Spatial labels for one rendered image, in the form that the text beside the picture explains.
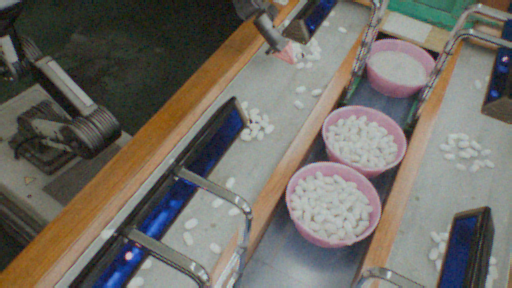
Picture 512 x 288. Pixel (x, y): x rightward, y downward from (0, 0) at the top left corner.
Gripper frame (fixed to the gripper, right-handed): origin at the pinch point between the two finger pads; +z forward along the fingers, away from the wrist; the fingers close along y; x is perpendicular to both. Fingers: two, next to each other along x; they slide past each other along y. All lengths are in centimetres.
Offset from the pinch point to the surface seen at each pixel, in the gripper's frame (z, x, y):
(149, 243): -13, -32, -95
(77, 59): -51, 149, 26
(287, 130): 11.7, -3.0, -25.6
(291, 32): -14.5, -23.5, -21.1
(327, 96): 14.5, -8.7, -6.1
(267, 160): 11.5, -2.9, -40.1
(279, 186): 16, -10, -49
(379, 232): 38, -29, -48
